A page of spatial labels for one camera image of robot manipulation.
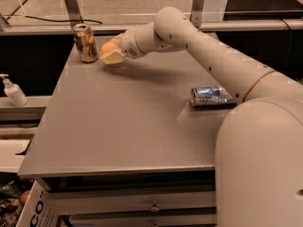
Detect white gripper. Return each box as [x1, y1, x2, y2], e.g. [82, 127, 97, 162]
[100, 28, 145, 64]

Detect orange fruit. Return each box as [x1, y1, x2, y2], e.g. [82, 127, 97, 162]
[100, 41, 116, 55]

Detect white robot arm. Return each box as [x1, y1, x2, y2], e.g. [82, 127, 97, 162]
[100, 7, 303, 227]

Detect upright orange soda can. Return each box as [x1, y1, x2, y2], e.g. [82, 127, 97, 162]
[73, 24, 98, 63]

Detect lying blue silver can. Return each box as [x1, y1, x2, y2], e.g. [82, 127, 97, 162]
[190, 86, 236, 107]

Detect grey drawer cabinet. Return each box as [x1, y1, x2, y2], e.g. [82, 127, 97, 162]
[19, 51, 228, 227]

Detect white pump dispenser bottle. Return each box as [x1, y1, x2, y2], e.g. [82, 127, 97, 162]
[0, 74, 27, 107]

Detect upper drawer knob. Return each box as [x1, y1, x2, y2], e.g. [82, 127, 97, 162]
[150, 201, 160, 212]

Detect drawer knob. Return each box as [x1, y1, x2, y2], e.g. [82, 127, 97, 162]
[150, 201, 160, 212]
[151, 220, 158, 227]

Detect small orange ball in box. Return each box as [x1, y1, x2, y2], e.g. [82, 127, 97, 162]
[20, 190, 30, 205]

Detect lower drawer knob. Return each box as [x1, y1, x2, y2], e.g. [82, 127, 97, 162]
[151, 220, 158, 227]

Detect white cardboard box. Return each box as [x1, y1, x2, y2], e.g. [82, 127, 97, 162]
[16, 182, 59, 227]

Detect left metal post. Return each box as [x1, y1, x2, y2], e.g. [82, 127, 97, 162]
[63, 0, 83, 26]

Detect metal post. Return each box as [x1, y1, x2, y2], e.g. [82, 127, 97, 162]
[189, 0, 205, 27]
[63, 0, 83, 26]

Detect right metal post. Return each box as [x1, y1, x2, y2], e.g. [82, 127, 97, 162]
[189, 0, 205, 27]

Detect black cable on floor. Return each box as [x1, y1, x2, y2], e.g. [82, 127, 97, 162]
[5, 0, 103, 26]

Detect metal horizontal rail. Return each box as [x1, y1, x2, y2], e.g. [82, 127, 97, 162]
[0, 19, 303, 36]

